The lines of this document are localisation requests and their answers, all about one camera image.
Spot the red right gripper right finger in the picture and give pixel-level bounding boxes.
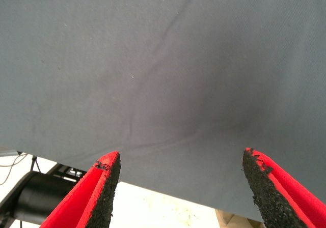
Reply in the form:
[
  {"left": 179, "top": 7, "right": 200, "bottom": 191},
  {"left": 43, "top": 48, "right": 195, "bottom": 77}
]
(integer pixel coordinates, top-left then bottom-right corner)
[{"left": 241, "top": 148, "right": 326, "bottom": 228}]

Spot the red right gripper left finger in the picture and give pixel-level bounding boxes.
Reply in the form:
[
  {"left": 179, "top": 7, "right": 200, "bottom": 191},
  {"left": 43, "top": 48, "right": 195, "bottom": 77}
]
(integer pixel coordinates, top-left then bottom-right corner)
[{"left": 39, "top": 150, "right": 121, "bottom": 228}]

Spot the brown cardboard piece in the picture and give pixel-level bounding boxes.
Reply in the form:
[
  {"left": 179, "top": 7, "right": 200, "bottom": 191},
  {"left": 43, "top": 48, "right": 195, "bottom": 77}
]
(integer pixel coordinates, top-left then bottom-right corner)
[{"left": 215, "top": 209, "right": 263, "bottom": 228}]

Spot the dark grey table cloth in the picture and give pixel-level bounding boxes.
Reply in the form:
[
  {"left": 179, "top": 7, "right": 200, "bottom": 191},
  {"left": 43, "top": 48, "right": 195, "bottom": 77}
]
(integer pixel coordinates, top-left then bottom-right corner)
[{"left": 0, "top": 0, "right": 326, "bottom": 223}]

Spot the thin grey floor cable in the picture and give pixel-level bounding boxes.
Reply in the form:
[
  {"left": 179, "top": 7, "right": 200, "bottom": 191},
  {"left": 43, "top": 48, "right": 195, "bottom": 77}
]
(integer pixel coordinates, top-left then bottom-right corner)
[{"left": 0, "top": 153, "right": 29, "bottom": 186}]

